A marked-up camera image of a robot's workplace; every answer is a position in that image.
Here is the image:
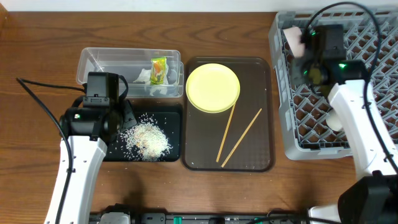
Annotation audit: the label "clear plastic bin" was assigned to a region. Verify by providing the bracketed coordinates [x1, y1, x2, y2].
[76, 47, 184, 98]

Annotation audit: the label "crumpled white tissue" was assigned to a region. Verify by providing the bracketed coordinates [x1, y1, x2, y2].
[134, 68, 177, 96]

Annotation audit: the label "wooden chopstick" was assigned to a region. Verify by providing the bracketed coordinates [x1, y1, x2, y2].
[221, 108, 262, 168]
[216, 104, 236, 162]

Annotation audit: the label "black rectangular tray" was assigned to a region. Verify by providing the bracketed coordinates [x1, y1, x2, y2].
[104, 106, 182, 162]

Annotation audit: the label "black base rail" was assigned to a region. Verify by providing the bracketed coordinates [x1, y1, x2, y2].
[88, 203, 296, 224]

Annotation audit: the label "yellow round plate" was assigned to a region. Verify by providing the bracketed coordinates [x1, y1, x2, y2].
[186, 63, 241, 113]

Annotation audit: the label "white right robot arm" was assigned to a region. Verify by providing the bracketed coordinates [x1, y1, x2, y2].
[284, 25, 397, 223]

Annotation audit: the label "brown serving tray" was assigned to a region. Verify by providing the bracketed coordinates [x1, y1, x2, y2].
[181, 57, 275, 172]

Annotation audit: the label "rice and nut leftovers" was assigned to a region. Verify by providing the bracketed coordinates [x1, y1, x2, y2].
[118, 113, 173, 162]

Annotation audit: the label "green snack wrapper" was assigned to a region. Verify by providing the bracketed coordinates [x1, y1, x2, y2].
[150, 57, 167, 85]

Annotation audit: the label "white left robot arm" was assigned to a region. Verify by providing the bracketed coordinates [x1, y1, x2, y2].
[45, 72, 137, 223]

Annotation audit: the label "grey dishwasher rack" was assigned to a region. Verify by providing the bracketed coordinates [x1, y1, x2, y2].
[269, 6, 397, 160]

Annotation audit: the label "white cup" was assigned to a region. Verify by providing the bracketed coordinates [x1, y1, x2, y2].
[326, 110, 343, 132]

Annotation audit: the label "pink round plate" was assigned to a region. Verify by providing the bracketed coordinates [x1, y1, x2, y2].
[283, 27, 305, 58]

